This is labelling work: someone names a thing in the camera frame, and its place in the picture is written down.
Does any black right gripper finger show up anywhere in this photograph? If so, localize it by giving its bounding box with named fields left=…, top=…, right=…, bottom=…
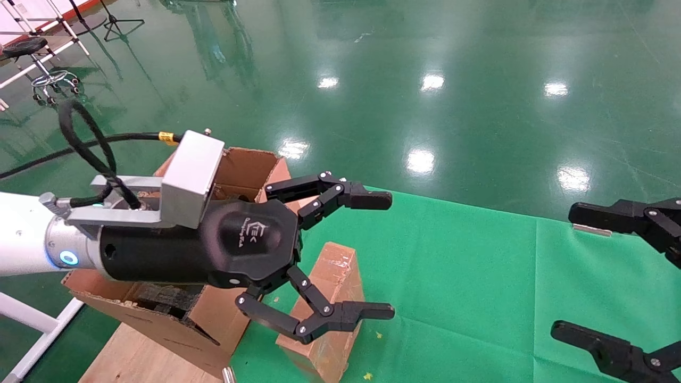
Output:
left=568, top=198, right=681, bottom=269
left=551, top=320, right=681, bottom=383

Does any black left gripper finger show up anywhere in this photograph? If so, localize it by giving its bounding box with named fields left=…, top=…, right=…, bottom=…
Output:
left=264, top=171, right=393, bottom=231
left=236, top=266, right=395, bottom=344

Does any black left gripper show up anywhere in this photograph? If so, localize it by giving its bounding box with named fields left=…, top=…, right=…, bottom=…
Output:
left=98, top=199, right=304, bottom=289

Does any small brown cardboard box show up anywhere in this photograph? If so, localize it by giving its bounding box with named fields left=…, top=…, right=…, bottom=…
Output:
left=276, top=242, right=366, bottom=383

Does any large open cardboard carton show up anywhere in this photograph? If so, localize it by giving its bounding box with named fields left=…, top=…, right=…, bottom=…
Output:
left=61, top=148, right=293, bottom=378

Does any black foam block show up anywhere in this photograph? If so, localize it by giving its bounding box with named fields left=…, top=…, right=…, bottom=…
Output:
left=128, top=282, right=206, bottom=320

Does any green table cloth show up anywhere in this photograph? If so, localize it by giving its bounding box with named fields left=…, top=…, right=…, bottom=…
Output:
left=229, top=184, right=681, bottom=383

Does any white pipe rack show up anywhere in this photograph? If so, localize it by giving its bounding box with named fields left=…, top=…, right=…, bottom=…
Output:
left=0, top=0, right=91, bottom=90

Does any black tripod stand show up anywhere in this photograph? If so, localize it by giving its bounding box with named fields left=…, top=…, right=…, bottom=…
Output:
left=98, top=0, right=145, bottom=42

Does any black round-base stand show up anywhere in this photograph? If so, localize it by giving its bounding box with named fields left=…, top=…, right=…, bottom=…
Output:
left=68, top=0, right=108, bottom=36

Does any black wheeled stool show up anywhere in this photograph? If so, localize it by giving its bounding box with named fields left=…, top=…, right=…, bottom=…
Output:
left=2, top=36, right=81, bottom=105

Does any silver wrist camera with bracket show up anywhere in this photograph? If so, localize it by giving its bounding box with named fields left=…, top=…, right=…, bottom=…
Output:
left=67, top=129, right=226, bottom=232

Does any white pipe table frame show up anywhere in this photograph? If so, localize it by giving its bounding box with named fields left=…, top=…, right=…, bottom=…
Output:
left=0, top=292, right=86, bottom=383

